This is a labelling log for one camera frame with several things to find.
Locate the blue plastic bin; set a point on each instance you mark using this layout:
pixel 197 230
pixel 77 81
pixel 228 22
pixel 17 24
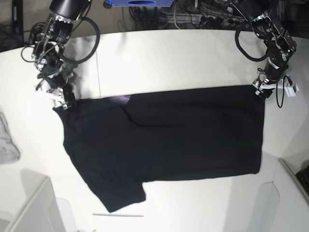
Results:
pixel 151 3

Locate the power strip with plugs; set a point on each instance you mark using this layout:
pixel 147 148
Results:
pixel 198 20

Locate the white box lower left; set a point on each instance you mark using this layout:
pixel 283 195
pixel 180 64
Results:
pixel 28 204

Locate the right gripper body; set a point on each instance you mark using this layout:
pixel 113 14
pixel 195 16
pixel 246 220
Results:
pixel 57 77

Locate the black keyboard at right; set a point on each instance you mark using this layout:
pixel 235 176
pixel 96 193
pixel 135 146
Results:
pixel 303 177

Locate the white box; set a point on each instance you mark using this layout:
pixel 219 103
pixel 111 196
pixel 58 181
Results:
pixel 282 205
pixel 28 204

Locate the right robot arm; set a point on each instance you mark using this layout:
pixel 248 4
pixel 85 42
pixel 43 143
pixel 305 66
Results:
pixel 49 46

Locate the black T-shirt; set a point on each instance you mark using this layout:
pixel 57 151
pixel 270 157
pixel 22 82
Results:
pixel 117 144

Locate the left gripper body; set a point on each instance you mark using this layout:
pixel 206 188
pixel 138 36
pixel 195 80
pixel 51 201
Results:
pixel 271 74

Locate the white box lower right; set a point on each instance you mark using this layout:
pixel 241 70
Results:
pixel 282 205

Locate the grey cloth at left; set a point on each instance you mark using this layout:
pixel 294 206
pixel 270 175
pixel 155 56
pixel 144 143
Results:
pixel 8 151

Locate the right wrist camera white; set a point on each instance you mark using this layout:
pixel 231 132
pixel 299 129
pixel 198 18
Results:
pixel 44 89

